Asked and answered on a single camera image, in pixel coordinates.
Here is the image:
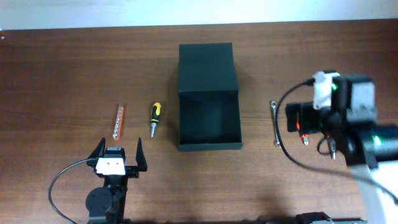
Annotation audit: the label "silver double ring wrench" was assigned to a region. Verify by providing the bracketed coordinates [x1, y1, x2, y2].
[270, 101, 280, 147]

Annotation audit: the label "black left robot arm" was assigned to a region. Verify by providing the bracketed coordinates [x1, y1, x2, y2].
[85, 138, 147, 224]

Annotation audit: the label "small red pliers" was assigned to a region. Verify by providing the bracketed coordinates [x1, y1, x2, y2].
[296, 112, 309, 146]

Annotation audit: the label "black open box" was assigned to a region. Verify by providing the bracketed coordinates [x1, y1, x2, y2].
[178, 43, 243, 152]

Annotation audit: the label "orange black needle-nose pliers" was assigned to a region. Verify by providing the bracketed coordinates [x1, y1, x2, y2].
[328, 138, 336, 160]

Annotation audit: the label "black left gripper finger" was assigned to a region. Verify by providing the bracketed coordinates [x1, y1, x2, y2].
[136, 138, 147, 172]
[88, 138, 106, 159]

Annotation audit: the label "black camera cable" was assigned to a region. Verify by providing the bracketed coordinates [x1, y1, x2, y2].
[275, 78, 398, 206]
[47, 158, 94, 224]

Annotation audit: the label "orange socket bit rail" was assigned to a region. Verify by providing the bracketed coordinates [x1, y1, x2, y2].
[112, 105, 124, 141]

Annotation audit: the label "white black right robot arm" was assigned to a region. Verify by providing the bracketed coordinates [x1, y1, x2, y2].
[283, 70, 397, 223]

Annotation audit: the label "black right camera cable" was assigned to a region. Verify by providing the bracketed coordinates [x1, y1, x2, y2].
[275, 78, 398, 206]

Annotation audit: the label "yellow black stubby screwdriver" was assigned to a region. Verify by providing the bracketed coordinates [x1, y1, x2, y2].
[150, 102, 161, 138]

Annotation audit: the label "black left camera cable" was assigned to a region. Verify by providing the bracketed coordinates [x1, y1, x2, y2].
[47, 158, 94, 224]

